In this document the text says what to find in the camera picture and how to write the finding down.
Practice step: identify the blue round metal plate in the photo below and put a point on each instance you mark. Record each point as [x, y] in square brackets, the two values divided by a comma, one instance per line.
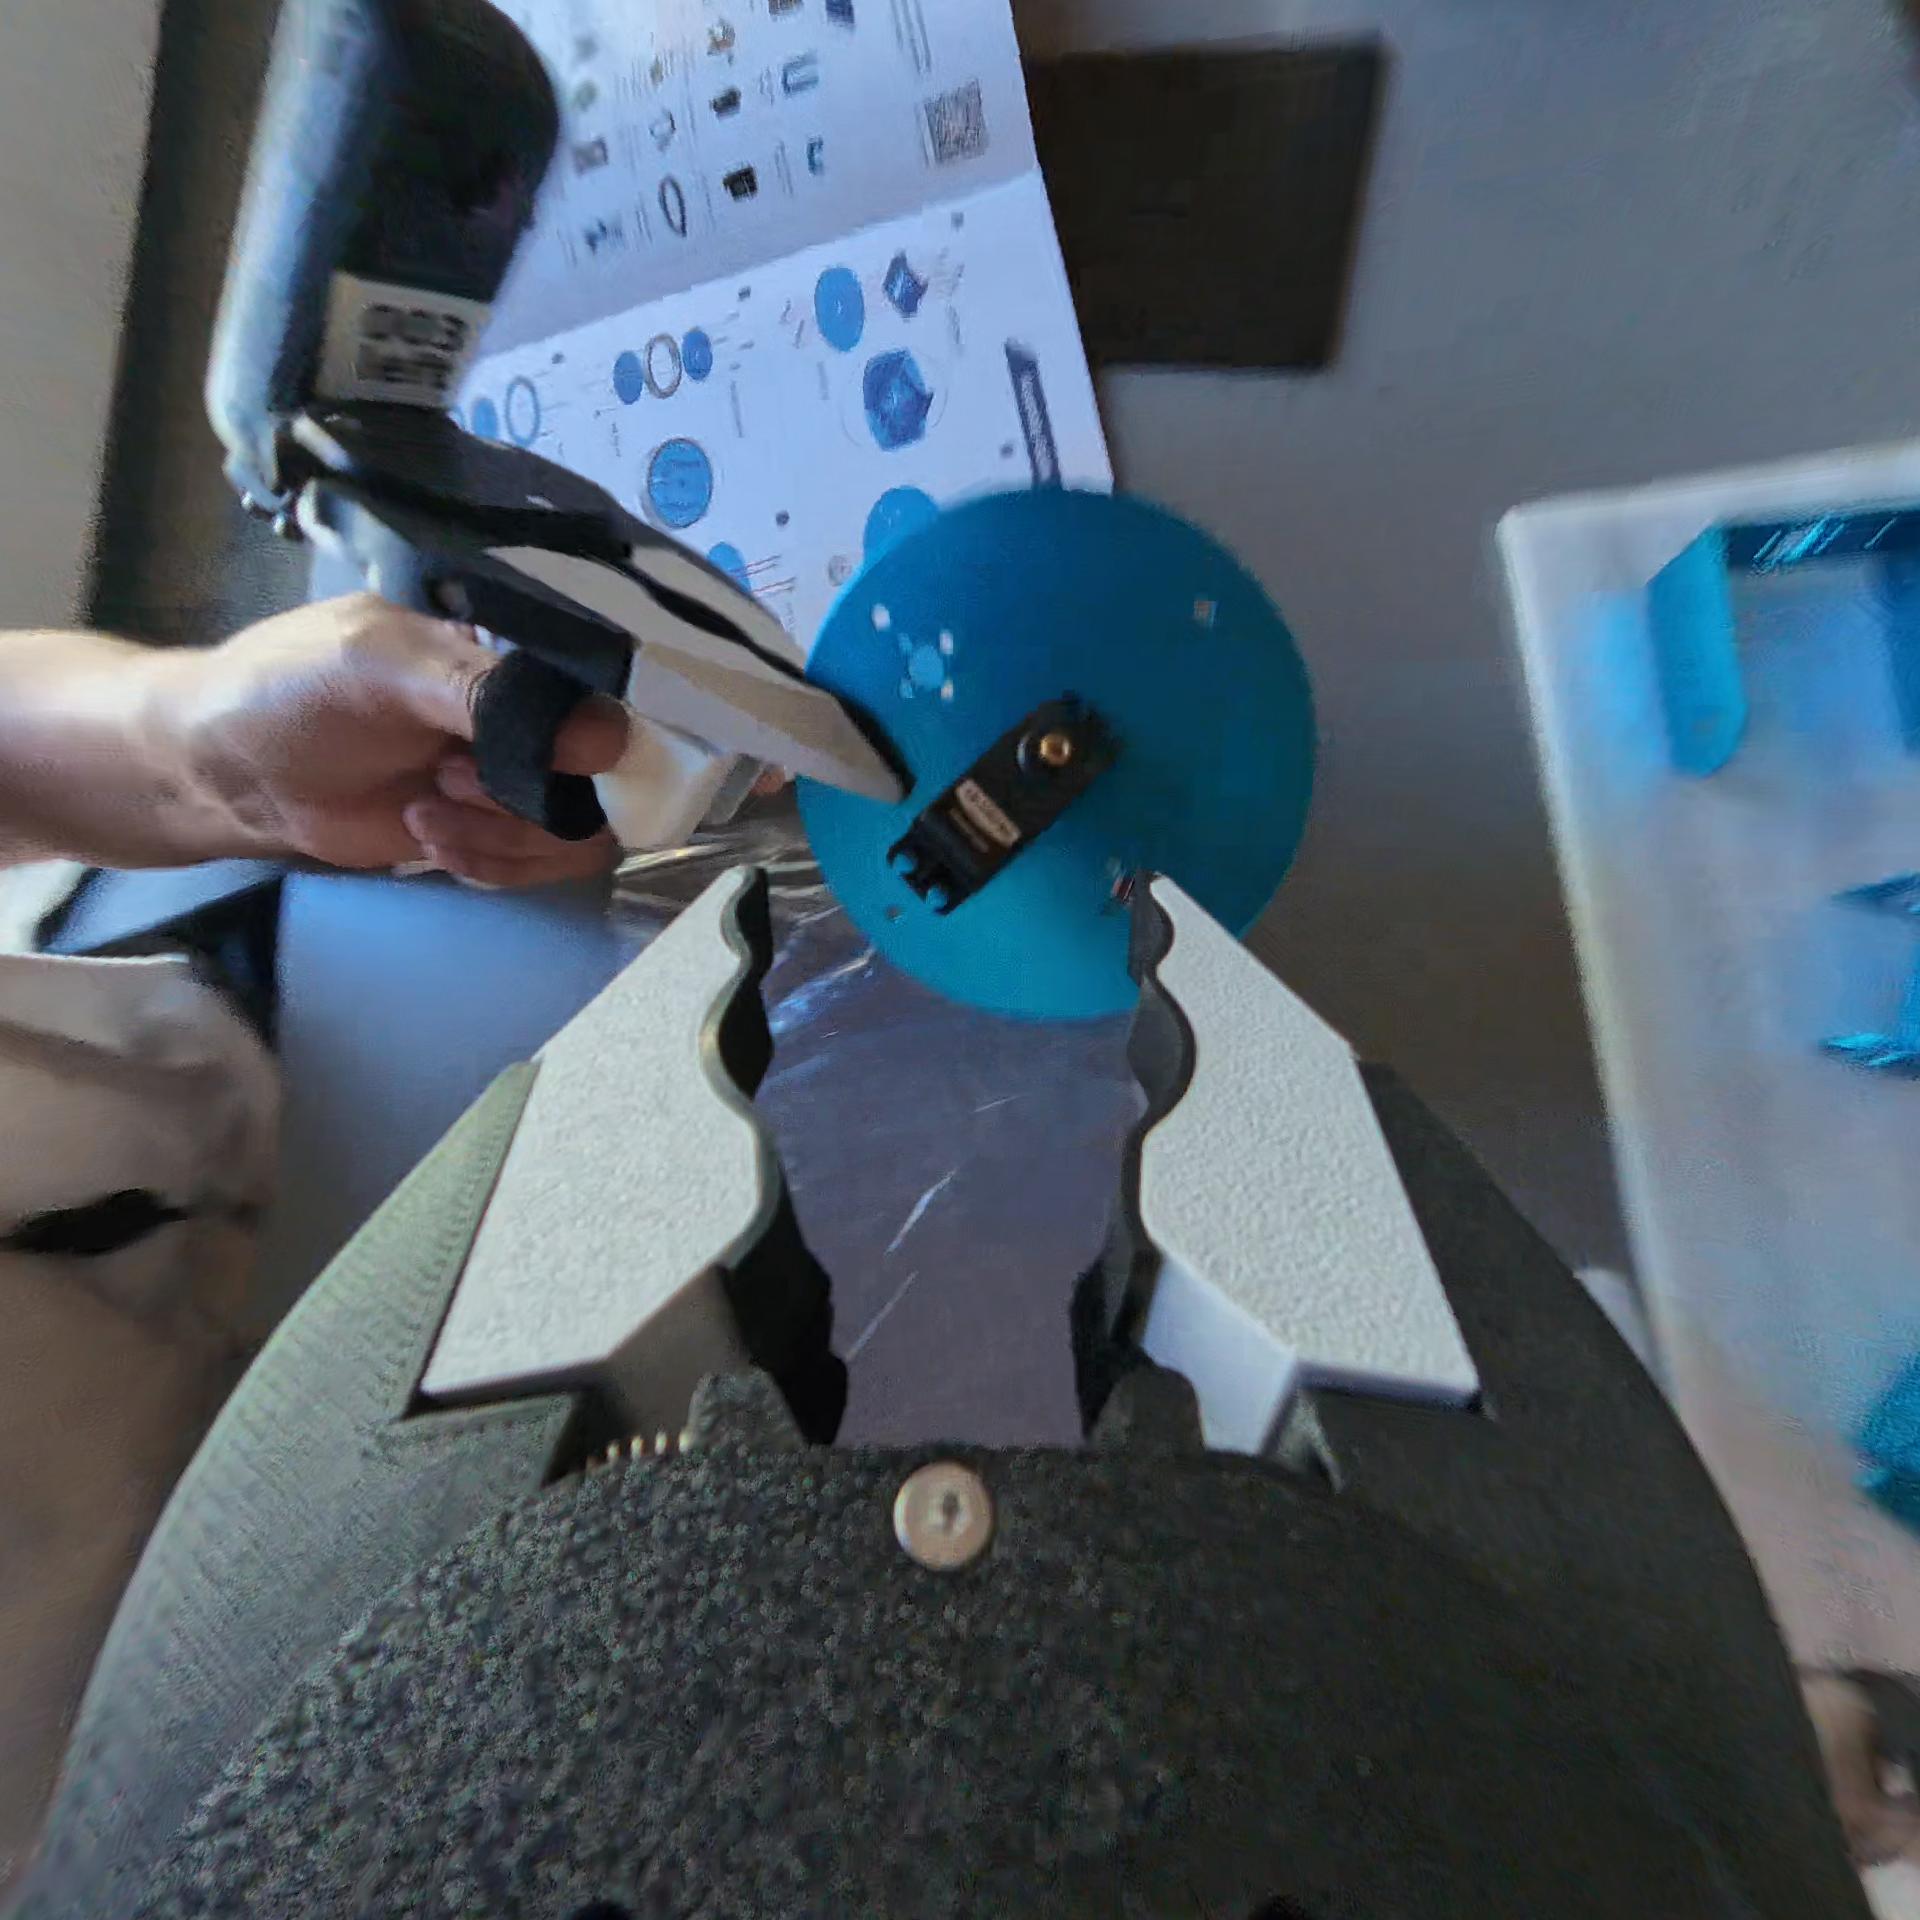
[1140, 644]

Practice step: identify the small blue U bracket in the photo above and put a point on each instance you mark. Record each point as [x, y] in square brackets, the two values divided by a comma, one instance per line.
[1883, 976]

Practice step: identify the white foam sheet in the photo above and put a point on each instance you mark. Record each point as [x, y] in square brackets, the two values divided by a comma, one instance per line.
[1695, 1050]

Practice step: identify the black servo motor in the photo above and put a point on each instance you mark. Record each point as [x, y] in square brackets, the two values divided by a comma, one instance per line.
[990, 811]

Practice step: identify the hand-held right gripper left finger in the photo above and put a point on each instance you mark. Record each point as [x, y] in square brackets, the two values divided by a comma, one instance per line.
[600, 1201]

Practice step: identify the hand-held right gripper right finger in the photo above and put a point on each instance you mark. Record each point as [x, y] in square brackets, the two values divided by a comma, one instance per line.
[1291, 1201]

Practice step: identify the white instruction sheet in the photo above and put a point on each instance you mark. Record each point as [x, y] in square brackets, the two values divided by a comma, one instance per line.
[781, 226]

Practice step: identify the person's left hand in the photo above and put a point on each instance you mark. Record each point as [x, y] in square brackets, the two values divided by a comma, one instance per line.
[330, 736]

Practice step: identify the black rectangular desk plate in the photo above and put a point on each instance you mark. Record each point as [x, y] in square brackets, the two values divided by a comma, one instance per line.
[1200, 210]

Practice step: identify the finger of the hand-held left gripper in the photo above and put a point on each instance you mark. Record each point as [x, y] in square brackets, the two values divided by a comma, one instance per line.
[600, 578]
[752, 713]

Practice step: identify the clear plastic bag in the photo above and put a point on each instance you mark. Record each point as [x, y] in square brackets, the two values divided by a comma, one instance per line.
[945, 1171]

